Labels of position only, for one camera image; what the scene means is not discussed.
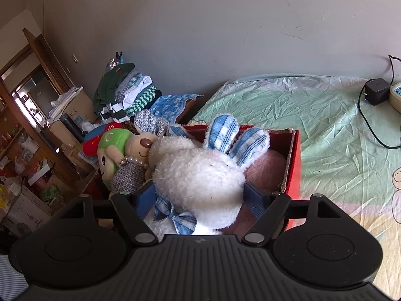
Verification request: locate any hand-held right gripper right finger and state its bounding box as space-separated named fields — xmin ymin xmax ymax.
xmin=242 ymin=182 xmax=343 ymax=248

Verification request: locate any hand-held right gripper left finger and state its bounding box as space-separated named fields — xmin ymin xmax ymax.
xmin=58 ymin=182 xmax=160 ymax=248

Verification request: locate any red cardboard box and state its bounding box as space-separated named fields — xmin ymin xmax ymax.
xmin=182 ymin=125 xmax=301 ymax=229

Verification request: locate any white plush rabbit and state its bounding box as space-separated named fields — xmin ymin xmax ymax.
xmin=142 ymin=114 xmax=271 ymax=236

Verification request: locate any green sheet covered desktop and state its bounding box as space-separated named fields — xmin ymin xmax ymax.
xmin=188 ymin=74 xmax=401 ymax=298

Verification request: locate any pink plush toy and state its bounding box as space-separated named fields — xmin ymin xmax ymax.
xmin=224 ymin=150 xmax=287 ymax=234

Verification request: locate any plush bear in grey dress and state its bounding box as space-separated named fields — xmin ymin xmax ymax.
xmin=110 ymin=110 xmax=171 ymax=195

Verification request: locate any green plush doll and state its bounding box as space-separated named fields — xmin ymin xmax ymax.
xmin=96 ymin=128 xmax=136 ymax=192

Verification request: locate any red plush toy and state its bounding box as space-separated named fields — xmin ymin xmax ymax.
xmin=82 ymin=124 xmax=123 ymax=157

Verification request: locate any blue patterned cloth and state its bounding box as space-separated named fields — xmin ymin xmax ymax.
xmin=150 ymin=92 xmax=204 ymax=124

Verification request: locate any black thermos bottle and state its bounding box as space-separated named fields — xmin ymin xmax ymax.
xmin=59 ymin=113 xmax=85 ymax=143

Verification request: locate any stack of folded clothes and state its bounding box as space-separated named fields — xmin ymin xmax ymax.
xmin=93 ymin=63 xmax=163 ymax=124

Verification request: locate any brown cardboard box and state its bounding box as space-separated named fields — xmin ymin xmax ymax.
xmin=50 ymin=86 xmax=97 ymax=138

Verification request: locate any white cardboard box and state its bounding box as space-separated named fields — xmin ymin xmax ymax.
xmin=5 ymin=185 xmax=52 ymax=237

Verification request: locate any pile of white papers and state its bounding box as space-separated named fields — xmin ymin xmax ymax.
xmin=51 ymin=86 xmax=83 ymax=120

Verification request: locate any wooden shelf cabinet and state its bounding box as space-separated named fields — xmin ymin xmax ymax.
xmin=0 ymin=78 xmax=94 ymax=214

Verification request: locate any wooden door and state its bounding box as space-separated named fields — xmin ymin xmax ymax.
xmin=22 ymin=28 xmax=74 ymax=95

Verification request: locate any white power strip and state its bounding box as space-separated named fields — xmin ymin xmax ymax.
xmin=388 ymin=82 xmax=401 ymax=114

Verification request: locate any black power adapter with cable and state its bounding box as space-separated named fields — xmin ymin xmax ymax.
xmin=358 ymin=54 xmax=401 ymax=149

